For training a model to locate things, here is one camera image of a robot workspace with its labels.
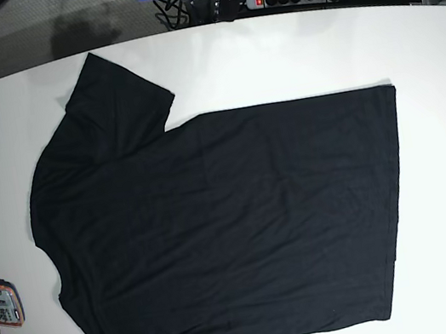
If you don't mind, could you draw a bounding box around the black T-shirt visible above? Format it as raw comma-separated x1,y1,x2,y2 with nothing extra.
30,55,400,334

